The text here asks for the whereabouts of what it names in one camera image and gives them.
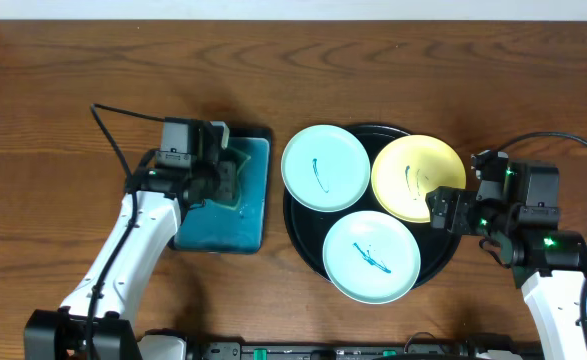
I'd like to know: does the green yellow sponge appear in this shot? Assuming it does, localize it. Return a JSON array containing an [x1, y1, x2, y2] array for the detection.
[[214, 147, 251, 210]]

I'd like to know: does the round black tray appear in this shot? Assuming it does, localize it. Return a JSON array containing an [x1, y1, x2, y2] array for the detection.
[[283, 123, 461, 288]]

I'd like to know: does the light green plate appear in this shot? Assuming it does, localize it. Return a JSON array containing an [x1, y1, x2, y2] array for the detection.
[[281, 125, 371, 212], [322, 211, 421, 305]]

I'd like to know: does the yellow plate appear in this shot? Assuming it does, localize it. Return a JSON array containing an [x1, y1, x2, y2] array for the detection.
[[371, 135, 466, 223]]

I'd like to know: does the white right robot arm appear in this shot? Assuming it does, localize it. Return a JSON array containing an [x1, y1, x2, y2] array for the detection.
[[426, 186, 587, 359]]

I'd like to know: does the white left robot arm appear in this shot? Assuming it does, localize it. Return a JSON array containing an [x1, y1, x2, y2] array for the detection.
[[24, 118, 236, 359]]

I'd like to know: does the black rectangular water tray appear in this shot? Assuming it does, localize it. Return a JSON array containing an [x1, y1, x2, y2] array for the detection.
[[169, 128, 272, 254]]

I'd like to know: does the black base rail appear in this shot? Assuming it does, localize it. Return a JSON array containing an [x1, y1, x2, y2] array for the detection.
[[137, 331, 544, 360]]

